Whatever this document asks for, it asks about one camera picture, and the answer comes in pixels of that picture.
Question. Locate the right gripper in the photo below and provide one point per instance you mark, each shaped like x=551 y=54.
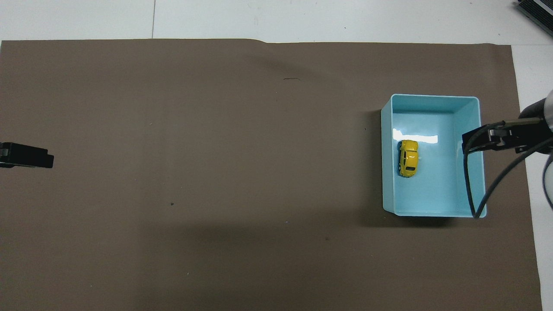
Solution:
x=530 y=131

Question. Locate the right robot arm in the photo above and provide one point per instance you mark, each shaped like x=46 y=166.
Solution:
x=549 y=112

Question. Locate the yellow toy beetle car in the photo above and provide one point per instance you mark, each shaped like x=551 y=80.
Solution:
x=408 y=158

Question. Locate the light blue plastic bin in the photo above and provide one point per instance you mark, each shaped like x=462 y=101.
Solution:
x=436 y=185

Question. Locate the dark ridged object corner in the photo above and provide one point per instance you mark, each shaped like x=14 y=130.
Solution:
x=538 y=9

